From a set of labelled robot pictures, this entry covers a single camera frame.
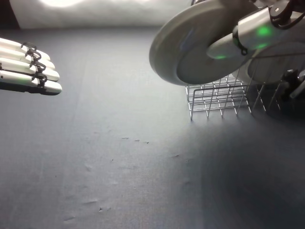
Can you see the grey tablecloth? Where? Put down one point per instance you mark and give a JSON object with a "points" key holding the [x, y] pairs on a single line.
{"points": [[119, 143]]}

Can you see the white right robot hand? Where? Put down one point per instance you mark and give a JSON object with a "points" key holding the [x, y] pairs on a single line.
{"points": [[257, 33]]}

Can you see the white round plate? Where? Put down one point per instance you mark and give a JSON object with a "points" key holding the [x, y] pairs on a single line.
{"points": [[181, 43], [269, 66]]}

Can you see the white board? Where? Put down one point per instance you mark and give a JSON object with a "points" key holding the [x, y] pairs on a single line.
{"points": [[95, 14]]}

